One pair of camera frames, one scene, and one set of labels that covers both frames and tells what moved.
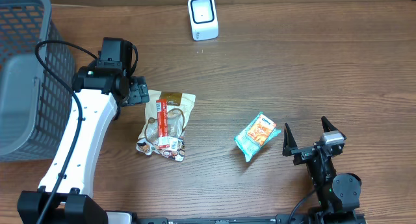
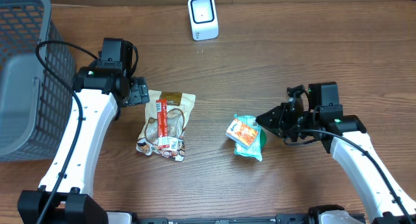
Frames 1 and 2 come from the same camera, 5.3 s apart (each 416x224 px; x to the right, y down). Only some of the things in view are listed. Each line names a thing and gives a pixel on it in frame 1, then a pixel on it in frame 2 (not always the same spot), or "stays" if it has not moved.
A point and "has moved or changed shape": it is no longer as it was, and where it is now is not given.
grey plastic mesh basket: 36,115 stays
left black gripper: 140,93 stays
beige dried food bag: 162,134 stays
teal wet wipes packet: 258,133 has moved or changed shape
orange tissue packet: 262,129 has moved or changed shape
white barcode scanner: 203,17 stays
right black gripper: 307,151 → 285,119
